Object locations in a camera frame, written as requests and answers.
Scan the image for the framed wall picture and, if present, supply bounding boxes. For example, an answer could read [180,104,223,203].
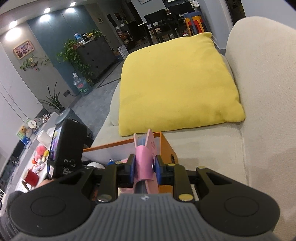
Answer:
[13,40,33,59]

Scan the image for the red mug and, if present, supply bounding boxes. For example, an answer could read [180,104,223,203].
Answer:
[24,169,40,187]

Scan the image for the long-leaf potted plant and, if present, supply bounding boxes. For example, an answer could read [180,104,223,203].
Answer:
[37,81,66,113]

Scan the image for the pink case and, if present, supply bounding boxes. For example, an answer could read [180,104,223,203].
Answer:
[134,128,160,195]

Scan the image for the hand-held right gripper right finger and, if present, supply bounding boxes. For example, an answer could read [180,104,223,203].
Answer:
[154,154,233,202]

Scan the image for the beige sofa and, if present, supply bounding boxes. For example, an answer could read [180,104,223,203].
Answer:
[91,9,296,241]

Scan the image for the large water jug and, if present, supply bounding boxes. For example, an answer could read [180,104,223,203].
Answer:
[73,71,92,96]

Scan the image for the marble coffee table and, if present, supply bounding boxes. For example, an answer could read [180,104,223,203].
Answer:
[0,111,61,209]

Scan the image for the orange cardboard box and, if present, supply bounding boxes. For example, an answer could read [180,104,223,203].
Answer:
[83,131,179,195]

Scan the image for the hanging wall plant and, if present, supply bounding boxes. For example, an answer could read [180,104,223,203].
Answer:
[20,54,50,72]

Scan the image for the yellow pillow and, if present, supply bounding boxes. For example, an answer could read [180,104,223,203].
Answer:
[118,32,245,137]

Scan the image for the person's left hand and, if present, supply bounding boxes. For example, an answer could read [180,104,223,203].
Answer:
[34,178,56,190]

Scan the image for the dark drawer cabinet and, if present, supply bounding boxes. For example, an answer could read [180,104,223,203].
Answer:
[75,36,117,81]

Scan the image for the dark dining chairs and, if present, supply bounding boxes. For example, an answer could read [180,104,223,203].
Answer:
[143,5,185,45]

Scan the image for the colourful plastic stool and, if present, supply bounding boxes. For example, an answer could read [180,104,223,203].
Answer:
[184,11,208,36]

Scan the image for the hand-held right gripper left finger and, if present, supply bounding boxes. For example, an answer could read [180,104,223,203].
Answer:
[55,153,136,204]

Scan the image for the white tissue roll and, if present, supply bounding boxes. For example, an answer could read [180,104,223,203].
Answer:
[37,130,52,146]

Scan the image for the trailing ivy plant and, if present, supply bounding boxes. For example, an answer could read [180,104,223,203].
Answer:
[57,38,95,79]

